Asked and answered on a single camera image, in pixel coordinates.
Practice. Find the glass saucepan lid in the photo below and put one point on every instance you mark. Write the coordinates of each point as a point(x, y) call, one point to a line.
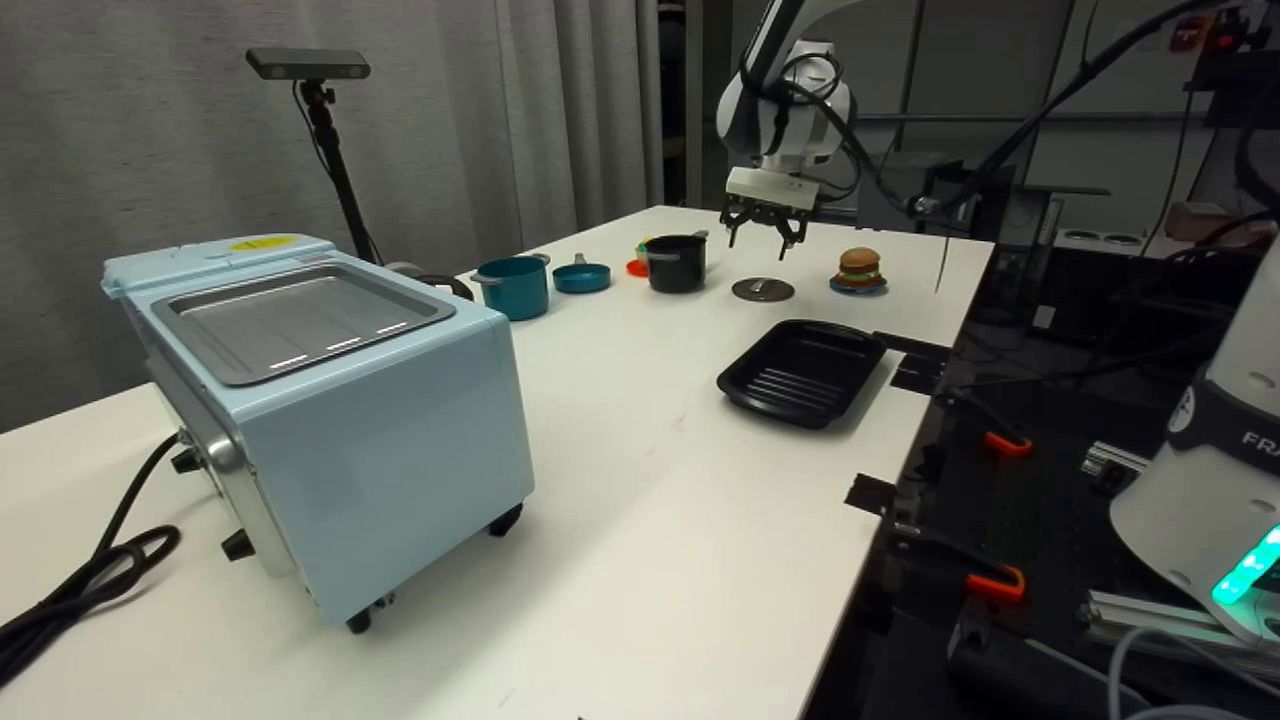
point(762, 289)

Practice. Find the teal toy pot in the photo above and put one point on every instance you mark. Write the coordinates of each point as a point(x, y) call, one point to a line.
point(512, 286)

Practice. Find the teal pot lid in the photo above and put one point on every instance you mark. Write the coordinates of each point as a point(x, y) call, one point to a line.
point(580, 278)

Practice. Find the black baking tray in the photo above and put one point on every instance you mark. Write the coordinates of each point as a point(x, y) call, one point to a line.
point(800, 372)

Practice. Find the light blue toaster oven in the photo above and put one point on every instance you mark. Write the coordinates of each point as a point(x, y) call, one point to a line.
point(356, 423)

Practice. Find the toy burger on plate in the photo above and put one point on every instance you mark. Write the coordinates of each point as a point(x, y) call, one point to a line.
point(858, 275)

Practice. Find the orange handled clamp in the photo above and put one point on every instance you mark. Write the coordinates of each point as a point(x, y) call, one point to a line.
point(986, 578)
point(1000, 439)

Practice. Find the black saucepan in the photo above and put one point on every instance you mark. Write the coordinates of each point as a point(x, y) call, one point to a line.
point(674, 261)

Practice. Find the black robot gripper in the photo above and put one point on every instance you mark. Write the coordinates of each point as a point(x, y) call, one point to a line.
point(769, 198)

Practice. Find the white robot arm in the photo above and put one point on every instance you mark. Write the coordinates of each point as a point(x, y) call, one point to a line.
point(1207, 511)

